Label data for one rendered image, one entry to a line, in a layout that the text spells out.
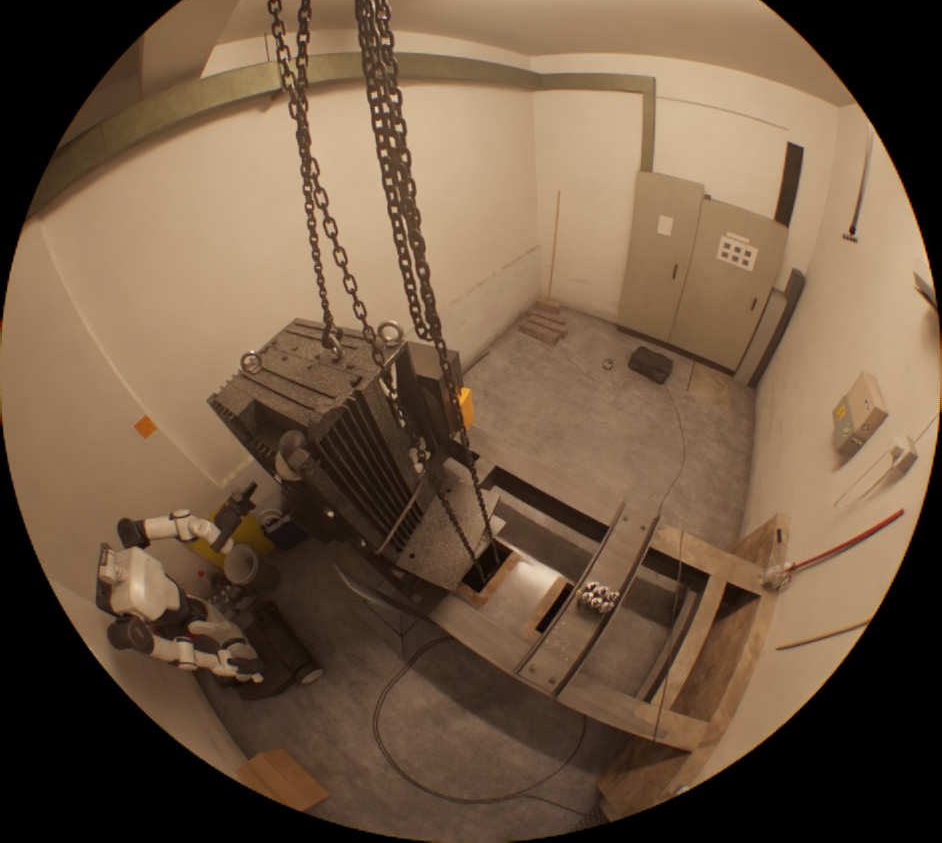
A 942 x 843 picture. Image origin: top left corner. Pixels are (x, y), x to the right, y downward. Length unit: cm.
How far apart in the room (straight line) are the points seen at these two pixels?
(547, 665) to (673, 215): 314
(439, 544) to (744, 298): 303
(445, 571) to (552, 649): 55
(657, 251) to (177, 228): 341
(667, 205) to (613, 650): 326
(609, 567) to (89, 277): 257
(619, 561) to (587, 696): 61
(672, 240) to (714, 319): 85
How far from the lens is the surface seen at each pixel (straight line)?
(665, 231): 315
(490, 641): 145
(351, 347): 91
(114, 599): 150
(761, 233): 313
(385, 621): 221
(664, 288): 333
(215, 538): 126
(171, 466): 206
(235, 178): 178
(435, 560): 127
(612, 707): 154
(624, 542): 159
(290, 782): 248
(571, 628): 146
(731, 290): 327
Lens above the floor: 211
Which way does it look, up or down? 42 degrees down
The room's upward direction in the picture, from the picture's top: 7 degrees counter-clockwise
